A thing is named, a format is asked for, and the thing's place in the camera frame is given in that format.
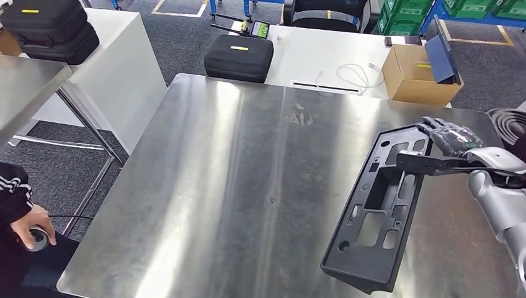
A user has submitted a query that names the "blue metal cart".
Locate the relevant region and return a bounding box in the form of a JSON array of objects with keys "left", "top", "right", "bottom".
[{"left": 419, "top": 0, "right": 526, "bottom": 38}]

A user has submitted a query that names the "blue tablet folder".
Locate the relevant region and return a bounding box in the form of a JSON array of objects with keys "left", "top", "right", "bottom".
[{"left": 423, "top": 15, "right": 462, "bottom": 86}]

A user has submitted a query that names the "cardboard box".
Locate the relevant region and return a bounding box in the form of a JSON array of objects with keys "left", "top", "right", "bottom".
[
  {"left": 381, "top": 43, "right": 465, "bottom": 108},
  {"left": 0, "top": 26, "right": 22, "bottom": 57}
]

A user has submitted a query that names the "person's hand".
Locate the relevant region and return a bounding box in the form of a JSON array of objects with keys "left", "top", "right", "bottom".
[{"left": 10, "top": 204, "right": 58, "bottom": 251}]

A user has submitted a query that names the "steel side table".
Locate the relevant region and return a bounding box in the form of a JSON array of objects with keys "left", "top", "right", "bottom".
[{"left": 0, "top": 54, "right": 125, "bottom": 238}]

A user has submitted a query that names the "black controller cable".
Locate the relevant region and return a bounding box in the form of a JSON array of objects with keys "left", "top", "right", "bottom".
[{"left": 48, "top": 214, "right": 94, "bottom": 222}]

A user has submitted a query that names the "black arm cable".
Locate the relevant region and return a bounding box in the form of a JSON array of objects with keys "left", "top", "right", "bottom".
[{"left": 448, "top": 165, "right": 526, "bottom": 182}]

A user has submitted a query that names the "green plastic crate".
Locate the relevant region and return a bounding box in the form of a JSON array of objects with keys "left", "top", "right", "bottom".
[
  {"left": 376, "top": 0, "right": 435, "bottom": 37},
  {"left": 493, "top": 0, "right": 526, "bottom": 21},
  {"left": 442, "top": 0, "right": 500, "bottom": 20}
]

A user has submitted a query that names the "steel workbench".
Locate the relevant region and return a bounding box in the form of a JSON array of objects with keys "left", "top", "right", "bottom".
[{"left": 56, "top": 73, "right": 526, "bottom": 298}]

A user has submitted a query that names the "black remote with screen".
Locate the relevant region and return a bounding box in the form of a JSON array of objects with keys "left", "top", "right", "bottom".
[{"left": 210, "top": 13, "right": 271, "bottom": 40}]

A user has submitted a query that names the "white desk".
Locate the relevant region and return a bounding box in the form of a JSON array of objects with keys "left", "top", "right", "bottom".
[{"left": 8, "top": 8, "right": 168, "bottom": 156}]

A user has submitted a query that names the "white table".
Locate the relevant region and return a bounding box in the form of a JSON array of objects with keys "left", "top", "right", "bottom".
[{"left": 228, "top": 20, "right": 453, "bottom": 110}]

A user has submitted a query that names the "person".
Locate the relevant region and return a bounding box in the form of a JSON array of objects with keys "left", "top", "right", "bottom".
[{"left": 0, "top": 161, "right": 81, "bottom": 298}]

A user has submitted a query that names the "black coiled hose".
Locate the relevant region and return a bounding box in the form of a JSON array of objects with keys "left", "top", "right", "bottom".
[{"left": 486, "top": 107, "right": 526, "bottom": 150}]

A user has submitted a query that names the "black plastic panel part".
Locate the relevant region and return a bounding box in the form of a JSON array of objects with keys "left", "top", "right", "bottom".
[{"left": 320, "top": 123, "right": 432, "bottom": 295}]

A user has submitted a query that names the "white cable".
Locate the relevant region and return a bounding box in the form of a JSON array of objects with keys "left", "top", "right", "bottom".
[{"left": 314, "top": 62, "right": 386, "bottom": 96}]

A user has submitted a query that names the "black round controller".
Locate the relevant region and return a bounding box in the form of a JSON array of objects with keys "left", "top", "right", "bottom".
[{"left": 26, "top": 225, "right": 51, "bottom": 253}]

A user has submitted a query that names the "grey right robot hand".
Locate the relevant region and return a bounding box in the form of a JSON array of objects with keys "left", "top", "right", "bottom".
[{"left": 417, "top": 116, "right": 487, "bottom": 158}]

